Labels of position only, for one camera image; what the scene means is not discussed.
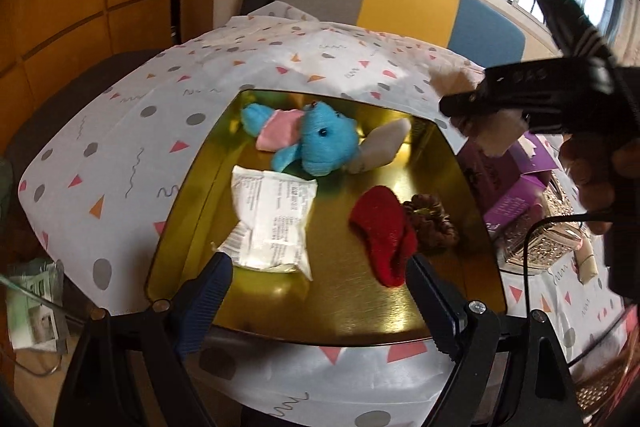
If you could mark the person's right hand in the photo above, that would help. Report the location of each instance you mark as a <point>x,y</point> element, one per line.
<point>590,177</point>

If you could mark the blue plush toy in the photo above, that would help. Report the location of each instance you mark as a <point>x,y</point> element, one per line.
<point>325,147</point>

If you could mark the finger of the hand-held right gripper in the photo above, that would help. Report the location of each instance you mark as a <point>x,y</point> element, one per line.
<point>525,84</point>

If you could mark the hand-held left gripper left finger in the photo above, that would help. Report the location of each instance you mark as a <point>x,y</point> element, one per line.
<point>205,302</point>

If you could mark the white plastic packet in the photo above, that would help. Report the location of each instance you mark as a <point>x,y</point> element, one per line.
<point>270,217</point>

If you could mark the small white knit mitten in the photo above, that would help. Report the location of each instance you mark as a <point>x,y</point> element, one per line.
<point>380,144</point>

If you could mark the red knit hat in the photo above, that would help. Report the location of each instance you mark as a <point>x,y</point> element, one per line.
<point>382,232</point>

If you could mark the ornate gold tissue box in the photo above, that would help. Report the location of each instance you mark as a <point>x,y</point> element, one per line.
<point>545,247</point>

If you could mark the gold metal tray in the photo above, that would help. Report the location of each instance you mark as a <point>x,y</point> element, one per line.
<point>320,307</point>

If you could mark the brown pine cone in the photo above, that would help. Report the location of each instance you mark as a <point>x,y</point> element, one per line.
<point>435,227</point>

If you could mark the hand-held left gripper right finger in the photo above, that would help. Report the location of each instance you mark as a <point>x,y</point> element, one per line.
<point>435,307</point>

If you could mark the purple carton box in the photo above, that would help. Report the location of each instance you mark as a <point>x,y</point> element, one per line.
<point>510,207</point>

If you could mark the patterned plastic tablecloth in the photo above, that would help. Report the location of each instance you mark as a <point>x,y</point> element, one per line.
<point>125,132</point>

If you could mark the beige patterned curtain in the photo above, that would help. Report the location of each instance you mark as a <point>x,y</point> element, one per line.
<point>627,37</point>

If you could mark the white fluffy plush toy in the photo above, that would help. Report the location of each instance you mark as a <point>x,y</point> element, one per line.
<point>492,134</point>

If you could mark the green white plastic bag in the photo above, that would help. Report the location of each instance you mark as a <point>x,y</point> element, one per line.
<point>35,307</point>

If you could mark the beige gauze roll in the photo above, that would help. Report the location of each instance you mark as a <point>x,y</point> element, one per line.
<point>586,262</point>

